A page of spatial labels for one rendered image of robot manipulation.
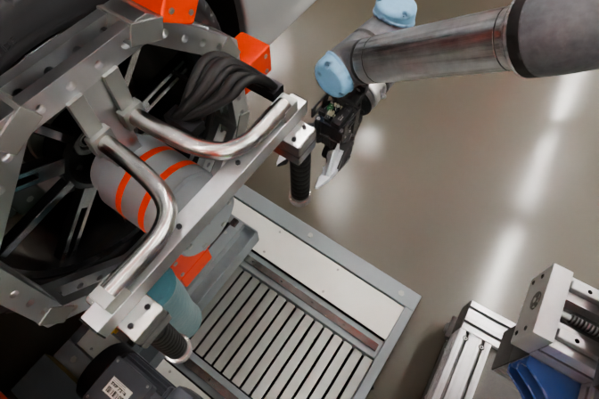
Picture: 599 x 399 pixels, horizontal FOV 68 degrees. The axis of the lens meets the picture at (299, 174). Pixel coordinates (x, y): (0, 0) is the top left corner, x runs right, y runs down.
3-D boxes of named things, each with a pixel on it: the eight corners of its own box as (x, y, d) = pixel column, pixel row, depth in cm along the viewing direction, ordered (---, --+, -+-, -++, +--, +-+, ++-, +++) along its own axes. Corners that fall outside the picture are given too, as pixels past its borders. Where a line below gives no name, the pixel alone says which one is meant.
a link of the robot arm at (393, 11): (390, 33, 72) (380, 80, 82) (429, 0, 77) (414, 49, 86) (353, 12, 75) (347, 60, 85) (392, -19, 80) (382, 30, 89)
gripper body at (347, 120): (307, 110, 77) (343, 69, 83) (307, 140, 85) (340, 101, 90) (344, 130, 75) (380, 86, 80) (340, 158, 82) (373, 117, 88)
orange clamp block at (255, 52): (217, 80, 93) (244, 55, 97) (247, 96, 90) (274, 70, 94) (212, 55, 87) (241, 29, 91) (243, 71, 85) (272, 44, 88)
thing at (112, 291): (111, 138, 65) (81, 87, 56) (212, 205, 59) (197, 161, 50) (9, 228, 57) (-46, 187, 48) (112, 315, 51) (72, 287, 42)
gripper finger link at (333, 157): (315, 173, 73) (329, 130, 77) (314, 191, 78) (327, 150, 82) (333, 177, 72) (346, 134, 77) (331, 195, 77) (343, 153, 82)
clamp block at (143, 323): (126, 280, 61) (112, 266, 57) (174, 318, 59) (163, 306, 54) (98, 310, 59) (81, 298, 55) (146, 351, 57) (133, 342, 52)
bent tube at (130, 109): (202, 59, 73) (189, 4, 64) (298, 110, 67) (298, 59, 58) (123, 128, 66) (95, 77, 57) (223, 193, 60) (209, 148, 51)
